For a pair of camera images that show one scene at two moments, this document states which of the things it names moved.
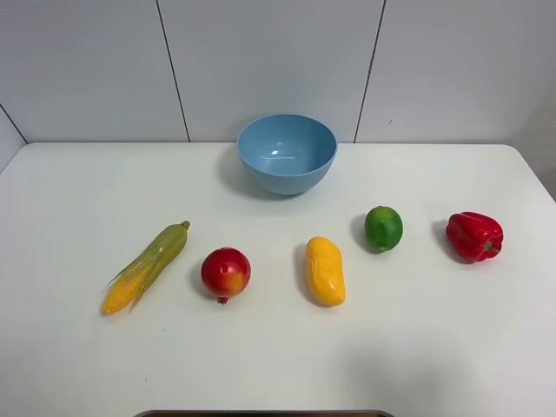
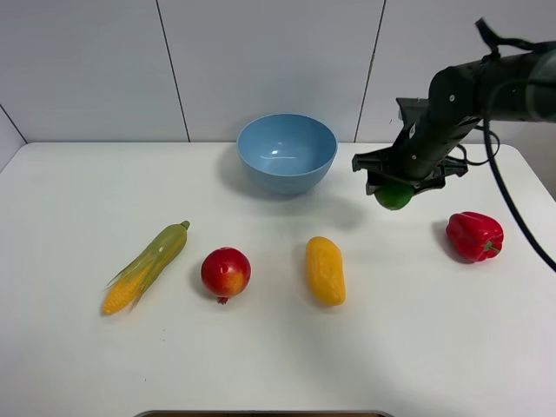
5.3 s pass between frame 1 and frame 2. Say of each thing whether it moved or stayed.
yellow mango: stayed
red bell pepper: stayed
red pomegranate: stayed
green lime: moved
